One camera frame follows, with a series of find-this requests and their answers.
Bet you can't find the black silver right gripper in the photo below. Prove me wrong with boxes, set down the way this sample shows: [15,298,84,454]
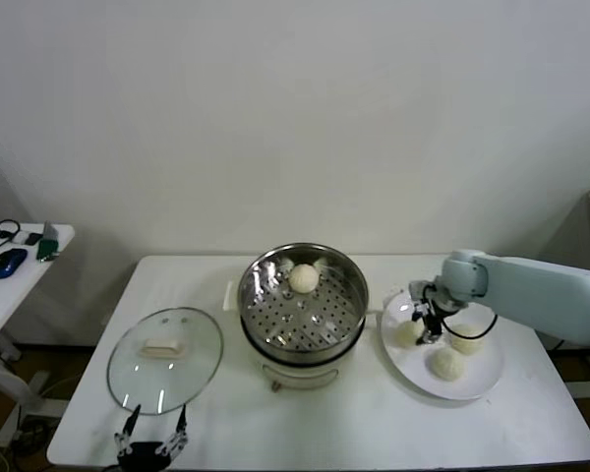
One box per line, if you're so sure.
[410,280,467,346]

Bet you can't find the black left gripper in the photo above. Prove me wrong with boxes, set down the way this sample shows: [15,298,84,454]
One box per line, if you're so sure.
[113,402,191,472]

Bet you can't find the white steamed baozi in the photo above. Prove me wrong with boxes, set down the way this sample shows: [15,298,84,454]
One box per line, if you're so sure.
[287,263,322,296]
[448,323,488,357]
[394,321,425,350]
[426,345,466,383]

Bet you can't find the round glass pot lid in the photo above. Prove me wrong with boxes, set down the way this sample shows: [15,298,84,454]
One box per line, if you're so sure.
[106,306,225,417]

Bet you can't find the stainless steel steamer basket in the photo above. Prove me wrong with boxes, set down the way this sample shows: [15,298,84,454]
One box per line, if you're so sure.
[236,241,371,363]

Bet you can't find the white round plate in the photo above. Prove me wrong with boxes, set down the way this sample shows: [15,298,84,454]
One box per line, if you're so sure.
[379,286,505,401]

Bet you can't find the cream electric cooker base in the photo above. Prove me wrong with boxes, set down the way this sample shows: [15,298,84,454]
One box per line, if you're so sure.
[222,279,378,393]

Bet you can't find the white side table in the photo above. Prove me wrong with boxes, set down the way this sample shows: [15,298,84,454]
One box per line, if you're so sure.
[0,223,77,446]

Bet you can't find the green grey handheld device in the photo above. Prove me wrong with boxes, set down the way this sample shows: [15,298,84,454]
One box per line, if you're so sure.
[34,220,62,265]

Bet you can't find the blue computer mouse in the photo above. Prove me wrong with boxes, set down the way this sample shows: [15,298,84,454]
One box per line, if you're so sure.
[0,248,30,281]

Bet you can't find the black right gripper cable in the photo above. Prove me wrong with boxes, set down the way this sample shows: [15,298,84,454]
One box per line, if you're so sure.
[446,312,499,341]

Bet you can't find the tangled floor cables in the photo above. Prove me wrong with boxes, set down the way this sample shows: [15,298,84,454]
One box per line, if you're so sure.
[0,420,50,472]

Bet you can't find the black earphone cable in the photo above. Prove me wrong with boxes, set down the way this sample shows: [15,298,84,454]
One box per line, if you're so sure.
[0,218,22,250]

